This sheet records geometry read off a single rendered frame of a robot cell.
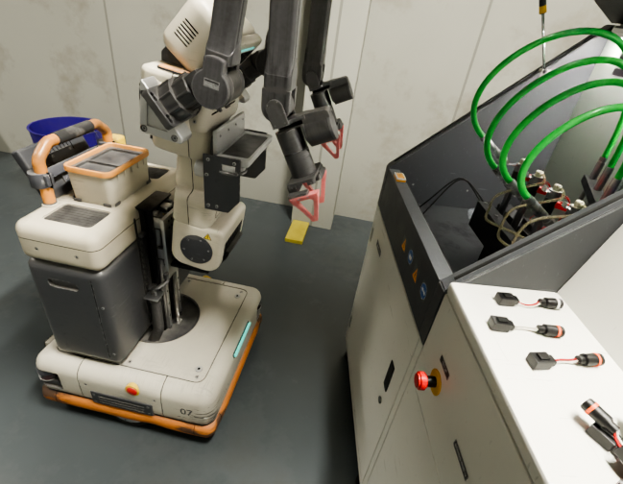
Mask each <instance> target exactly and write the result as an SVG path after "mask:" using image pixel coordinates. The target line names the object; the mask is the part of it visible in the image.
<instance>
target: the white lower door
mask: <svg viewBox="0 0 623 484"><path fill-rule="evenodd" d="M419 339H420V337H419V331H418V328H417V325H416V322H415V318H414V315H413V312H412V309H411V306H410V304H409V301H408V297H407V294H406V291H405V288H404V285H403V282H402V278H401V275H400V272H399V270H398V267H397V264H396V261H395V255H394V252H393V249H392V246H391V243H390V240H389V236H388V233H387V231H386V228H385V225H384V222H383V218H382V215H381V212H380V209H378V211H377V215H376V219H375V223H374V227H373V228H372V230H371V237H370V245H369V250H368V254H367V258H366V262H365V266H364V270H363V274H362V277H361V281H360V285H359V289H358V293H357V297H356V302H355V306H354V309H353V313H352V315H351V317H350V321H349V329H348V333H347V342H348V352H349V362H350V371H351V381H352V391H353V399H354V409H355V419H356V428H357V438H358V447H359V457H360V466H361V475H362V482H363V481H364V479H365V476H366V474H367V471H368V469H369V466H370V464H371V460H372V458H373V456H374V453H375V451H376V448H377V446H378V443H379V441H380V438H381V436H382V433H383V430H384V428H385V425H386V423H387V421H388V419H389V416H390V414H391V411H392V409H393V406H394V404H395V400H396V397H397V395H398V392H399V390H400V387H401V385H402V382H403V380H404V377H405V376H406V373H407V371H408V368H409V366H410V363H411V361H412V358H413V356H414V353H415V351H416V348H417V345H418V343H419Z"/></svg>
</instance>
